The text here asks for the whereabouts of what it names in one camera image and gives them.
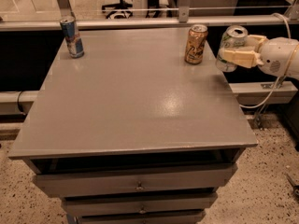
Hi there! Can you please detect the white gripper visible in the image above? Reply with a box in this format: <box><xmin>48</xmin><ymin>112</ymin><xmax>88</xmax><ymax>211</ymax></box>
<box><xmin>222</xmin><ymin>35</ymin><xmax>299</xmax><ymax>79</ymax></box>

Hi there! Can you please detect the green white 7up can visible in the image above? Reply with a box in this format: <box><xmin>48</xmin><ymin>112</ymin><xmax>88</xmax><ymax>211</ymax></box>
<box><xmin>216</xmin><ymin>25</ymin><xmax>248</xmax><ymax>72</ymax></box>

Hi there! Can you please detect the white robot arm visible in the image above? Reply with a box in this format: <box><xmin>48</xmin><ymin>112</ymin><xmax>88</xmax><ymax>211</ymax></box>
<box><xmin>220</xmin><ymin>35</ymin><xmax>299</xmax><ymax>79</ymax></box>

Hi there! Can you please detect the orange soda can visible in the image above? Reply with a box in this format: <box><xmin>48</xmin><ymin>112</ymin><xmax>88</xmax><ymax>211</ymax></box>
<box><xmin>185</xmin><ymin>24</ymin><xmax>208</xmax><ymax>64</ymax></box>

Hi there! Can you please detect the blue silver energy drink can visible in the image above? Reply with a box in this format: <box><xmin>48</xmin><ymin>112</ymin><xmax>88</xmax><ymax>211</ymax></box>
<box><xmin>60</xmin><ymin>16</ymin><xmax>84</xmax><ymax>58</ymax></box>

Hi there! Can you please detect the black tool on floor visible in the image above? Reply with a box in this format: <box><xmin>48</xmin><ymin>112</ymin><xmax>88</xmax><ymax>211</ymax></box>
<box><xmin>286</xmin><ymin>174</ymin><xmax>299</xmax><ymax>198</ymax></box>

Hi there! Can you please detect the black office chair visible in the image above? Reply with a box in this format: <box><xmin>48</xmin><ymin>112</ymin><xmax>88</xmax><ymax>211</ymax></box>
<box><xmin>96</xmin><ymin>0</ymin><xmax>134</xmax><ymax>20</ymax></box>

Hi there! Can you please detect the grey drawer cabinet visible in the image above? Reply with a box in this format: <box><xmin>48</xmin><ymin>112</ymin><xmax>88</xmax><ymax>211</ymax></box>
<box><xmin>8</xmin><ymin>26</ymin><xmax>259</xmax><ymax>224</ymax></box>

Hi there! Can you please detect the middle grey drawer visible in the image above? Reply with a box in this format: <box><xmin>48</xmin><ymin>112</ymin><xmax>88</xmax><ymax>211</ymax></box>
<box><xmin>62</xmin><ymin>192</ymin><xmax>218</xmax><ymax>217</ymax></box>

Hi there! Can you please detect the grey drawer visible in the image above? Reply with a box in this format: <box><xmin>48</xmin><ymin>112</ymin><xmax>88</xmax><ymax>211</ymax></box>
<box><xmin>78</xmin><ymin>210</ymin><xmax>206</xmax><ymax>224</ymax></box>
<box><xmin>62</xmin><ymin>192</ymin><xmax>218</xmax><ymax>217</ymax></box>
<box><xmin>33</xmin><ymin>163</ymin><xmax>237</xmax><ymax>198</ymax></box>

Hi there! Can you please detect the bottom grey drawer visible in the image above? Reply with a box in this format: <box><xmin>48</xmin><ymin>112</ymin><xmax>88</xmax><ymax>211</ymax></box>
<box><xmin>78</xmin><ymin>210</ymin><xmax>206</xmax><ymax>224</ymax></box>

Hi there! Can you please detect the top grey drawer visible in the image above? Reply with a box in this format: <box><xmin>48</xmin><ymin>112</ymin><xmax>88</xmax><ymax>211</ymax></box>
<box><xmin>33</xmin><ymin>163</ymin><xmax>237</xmax><ymax>198</ymax></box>

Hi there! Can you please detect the white cable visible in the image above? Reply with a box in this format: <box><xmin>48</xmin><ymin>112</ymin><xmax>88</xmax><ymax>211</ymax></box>
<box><xmin>238</xmin><ymin>12</ymin><xmax>293</xmax><ymax>110</ymax></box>

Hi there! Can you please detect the metal railing frame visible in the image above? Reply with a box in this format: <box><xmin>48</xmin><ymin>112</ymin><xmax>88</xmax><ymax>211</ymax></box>
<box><xmin>0</xmin><ymin>0</ymin><xmax>298</xmax><ymax>31</ymax></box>

